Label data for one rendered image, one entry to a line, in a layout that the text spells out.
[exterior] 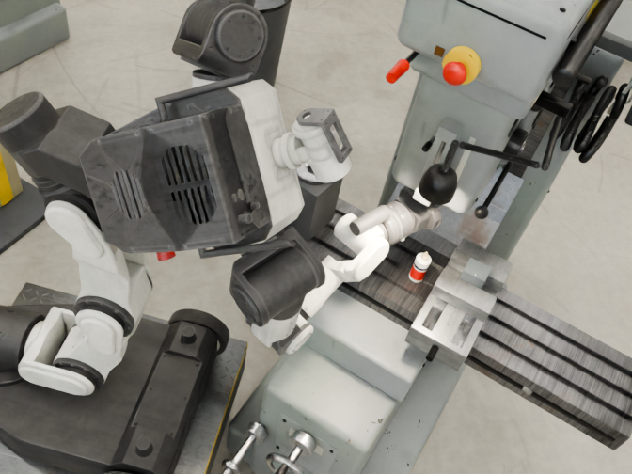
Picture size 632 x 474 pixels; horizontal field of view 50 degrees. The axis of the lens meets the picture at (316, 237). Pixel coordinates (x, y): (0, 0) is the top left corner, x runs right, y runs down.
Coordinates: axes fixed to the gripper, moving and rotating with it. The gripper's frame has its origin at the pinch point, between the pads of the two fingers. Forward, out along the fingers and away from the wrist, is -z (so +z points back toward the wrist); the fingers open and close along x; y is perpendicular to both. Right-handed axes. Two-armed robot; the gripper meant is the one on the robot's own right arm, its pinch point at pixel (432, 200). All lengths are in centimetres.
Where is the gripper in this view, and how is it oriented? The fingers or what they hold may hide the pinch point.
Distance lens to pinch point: 167.1
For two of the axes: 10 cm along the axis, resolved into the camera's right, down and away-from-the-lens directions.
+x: -6.3, -6.5, 4.2
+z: -7.6, 4.1, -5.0
